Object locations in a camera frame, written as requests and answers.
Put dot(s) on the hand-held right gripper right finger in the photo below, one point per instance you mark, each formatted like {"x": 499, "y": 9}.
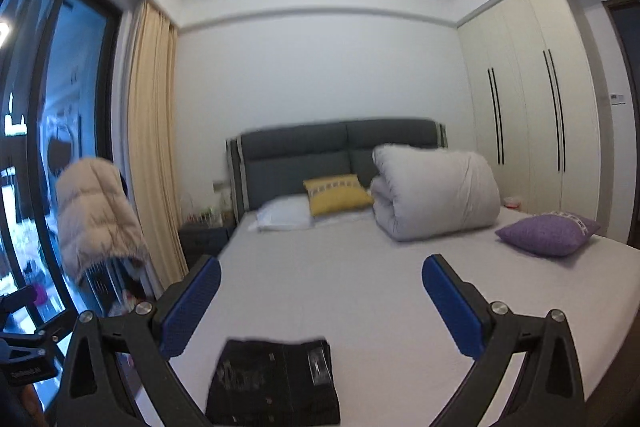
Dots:
{"x": 450, "y": 307}

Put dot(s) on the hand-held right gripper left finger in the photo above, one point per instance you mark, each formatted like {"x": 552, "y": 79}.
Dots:
{"x": 190, "y": 307}

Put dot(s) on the black pants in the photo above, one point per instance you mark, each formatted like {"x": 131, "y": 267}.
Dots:
{"x": 270, "y": 382}

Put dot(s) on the person's left forearm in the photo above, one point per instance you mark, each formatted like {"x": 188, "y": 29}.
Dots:
{"x": 20, "y": 409}

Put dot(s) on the dark grey nightstand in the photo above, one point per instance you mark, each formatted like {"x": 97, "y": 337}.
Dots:
{"x": 205, "y": 239}

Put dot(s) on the bed with white sheet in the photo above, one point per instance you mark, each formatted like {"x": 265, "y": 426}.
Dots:
{"x": 350, "y": 267}

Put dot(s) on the rolled white duvet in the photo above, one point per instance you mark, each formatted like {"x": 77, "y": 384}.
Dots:
{"x": 435, "y": 192}

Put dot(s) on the purple pillow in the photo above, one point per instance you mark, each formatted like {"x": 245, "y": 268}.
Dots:
{"x": 545, "y": 234}

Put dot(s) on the beige puffer jacket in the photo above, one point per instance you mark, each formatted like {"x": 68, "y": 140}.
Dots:
{"x": 95, "y": 217}

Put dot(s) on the white pillow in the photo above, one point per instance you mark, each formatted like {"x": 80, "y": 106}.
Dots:
{"x": 345, "y": 218}
{"x": 285, "y": 213}

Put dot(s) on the yellow pillow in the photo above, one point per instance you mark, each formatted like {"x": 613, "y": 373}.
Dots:
{"x": 335, "y": 197}

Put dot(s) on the beige curtain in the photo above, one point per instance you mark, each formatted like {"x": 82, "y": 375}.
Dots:
{"x": 150, "y": 132}

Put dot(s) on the grey padded headboard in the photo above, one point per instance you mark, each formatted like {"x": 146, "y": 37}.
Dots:
{"x": 300, "y": 147}

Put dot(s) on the black framed glass door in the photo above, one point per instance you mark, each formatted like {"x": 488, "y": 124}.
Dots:
{"x": 75, "y": 82}

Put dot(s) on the white wall switch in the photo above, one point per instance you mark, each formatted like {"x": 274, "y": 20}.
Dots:
{"x": 618, "y": 99}

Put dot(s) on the door with wooden frame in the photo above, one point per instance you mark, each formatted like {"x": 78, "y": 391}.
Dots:
{"x": 627, "y": 107}

